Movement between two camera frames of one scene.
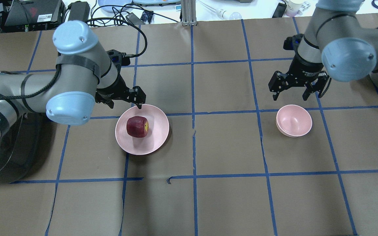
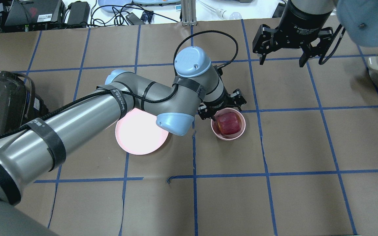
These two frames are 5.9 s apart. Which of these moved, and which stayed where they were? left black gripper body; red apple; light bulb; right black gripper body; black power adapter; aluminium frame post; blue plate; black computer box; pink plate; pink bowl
Moved: right black gripper body; left black gripper body; pink bowl; red apple
Stayed: light bulb; black computer box; aluminium frame post; blue plate; pink plate; black power adapter
